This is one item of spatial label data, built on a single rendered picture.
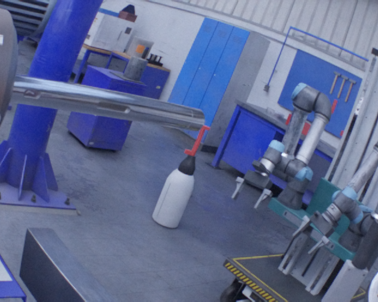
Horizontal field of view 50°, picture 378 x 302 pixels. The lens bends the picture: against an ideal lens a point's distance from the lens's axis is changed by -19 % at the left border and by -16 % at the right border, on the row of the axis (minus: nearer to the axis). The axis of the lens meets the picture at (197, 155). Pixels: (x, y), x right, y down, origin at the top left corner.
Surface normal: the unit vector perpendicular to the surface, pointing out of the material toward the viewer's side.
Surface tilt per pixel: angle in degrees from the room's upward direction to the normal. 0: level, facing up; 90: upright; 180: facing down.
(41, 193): 90
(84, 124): 90
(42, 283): 90
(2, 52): 55
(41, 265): 90
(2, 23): 31
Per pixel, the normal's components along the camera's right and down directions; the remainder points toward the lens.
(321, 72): -0.65, -0.09
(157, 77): 0.66, 0.43
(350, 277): -0.15, 0.17
